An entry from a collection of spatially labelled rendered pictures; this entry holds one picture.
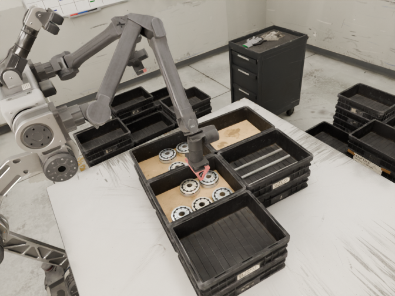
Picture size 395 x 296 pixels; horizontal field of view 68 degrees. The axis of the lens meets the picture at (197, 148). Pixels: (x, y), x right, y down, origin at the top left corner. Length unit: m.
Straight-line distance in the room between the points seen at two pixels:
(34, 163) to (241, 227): 0.97
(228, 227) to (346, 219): 0.59
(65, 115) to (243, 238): 0.86
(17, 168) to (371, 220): 1.65
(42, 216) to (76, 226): 1.26
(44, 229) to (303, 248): 2.11
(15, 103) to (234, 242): 0.98
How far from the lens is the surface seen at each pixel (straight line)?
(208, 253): 1.31
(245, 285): 1.33
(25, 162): 1.51
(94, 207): 1.81
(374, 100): 2.99
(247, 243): 1.33
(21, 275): 2.71
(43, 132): 1.05
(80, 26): 4.19
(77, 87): 4.38
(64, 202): 1.92
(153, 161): 1.75
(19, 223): 3.07
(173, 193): 1.54
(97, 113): 1.04
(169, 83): 1.14
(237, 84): 3.20
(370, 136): 2.54
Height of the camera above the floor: 1.95
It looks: 39 degrees down
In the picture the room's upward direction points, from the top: 8 degrees counter-clockwise
